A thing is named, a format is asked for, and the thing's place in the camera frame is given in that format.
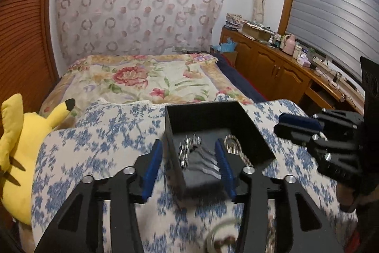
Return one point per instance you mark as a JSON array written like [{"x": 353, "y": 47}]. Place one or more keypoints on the floral bed blanket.
[{"x": 133, "y": 84}]

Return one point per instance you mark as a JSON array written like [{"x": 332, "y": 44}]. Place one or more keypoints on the white cylindrical container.
[{"x": 297, "y": 51}]

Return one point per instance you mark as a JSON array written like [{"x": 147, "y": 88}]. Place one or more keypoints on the navy blue bedsheet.
[{"x": 237, "y": 81}]

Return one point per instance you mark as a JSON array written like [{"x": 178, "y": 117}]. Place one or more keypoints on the pale round bangle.
[{"x": 211, "y": 236}]

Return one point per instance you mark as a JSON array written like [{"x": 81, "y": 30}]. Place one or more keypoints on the grey window blind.
[{"x": 334, "y": 4}]

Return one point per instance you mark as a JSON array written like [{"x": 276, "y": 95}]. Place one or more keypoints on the brown cardboard bin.
[{"x": 230, "y": 59}]

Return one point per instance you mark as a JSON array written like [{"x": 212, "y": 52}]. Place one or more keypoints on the pink tissue box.
[{"x": 304, "y": 60}]

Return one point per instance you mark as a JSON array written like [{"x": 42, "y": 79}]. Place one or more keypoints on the yellow plush toy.
[{"x": 23, "y": 137}]

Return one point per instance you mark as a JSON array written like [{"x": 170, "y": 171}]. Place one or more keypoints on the blue plastic bag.
[{"x": 226, "y": 47}]

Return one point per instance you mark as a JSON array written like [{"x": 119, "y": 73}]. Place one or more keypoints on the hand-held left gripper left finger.
[{"x": 152, "y": 173}]

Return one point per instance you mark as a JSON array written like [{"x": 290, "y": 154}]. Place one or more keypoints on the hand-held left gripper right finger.
[{"x": 225, "y": 171}]

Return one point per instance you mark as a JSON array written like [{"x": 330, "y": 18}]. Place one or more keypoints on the pink thermos jug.
[{"x": 288, "y": 45}]

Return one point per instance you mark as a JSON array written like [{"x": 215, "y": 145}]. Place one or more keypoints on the long wooden cabinet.
[{"x": 266, "y": 63}]

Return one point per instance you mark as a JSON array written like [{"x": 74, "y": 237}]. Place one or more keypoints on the blue floral tablecloth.
[{"x": 88, "y": 137}]

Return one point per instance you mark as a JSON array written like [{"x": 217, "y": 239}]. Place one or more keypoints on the circle patterned wall cloth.
[{"x": 133, "y": 4}]

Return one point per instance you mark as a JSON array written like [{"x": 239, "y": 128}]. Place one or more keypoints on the brown slatted wooden wardrobe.
[{"x": 23, "y": 33}]

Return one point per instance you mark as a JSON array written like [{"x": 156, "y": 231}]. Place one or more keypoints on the flat cardboard box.
[{"x": 253, "y": 32}]

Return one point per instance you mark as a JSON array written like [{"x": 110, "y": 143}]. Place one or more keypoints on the stack of patterned boxes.
[{"x": 234, "y": 21}]

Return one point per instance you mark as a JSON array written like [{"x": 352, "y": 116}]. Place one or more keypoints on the black jewelry box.
[{"x": 207, "y": 116}]

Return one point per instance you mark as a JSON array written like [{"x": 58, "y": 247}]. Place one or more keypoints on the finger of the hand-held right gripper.
[
  {"x": 299, "y": 122},
  {"x": 293, "y": 134}
]

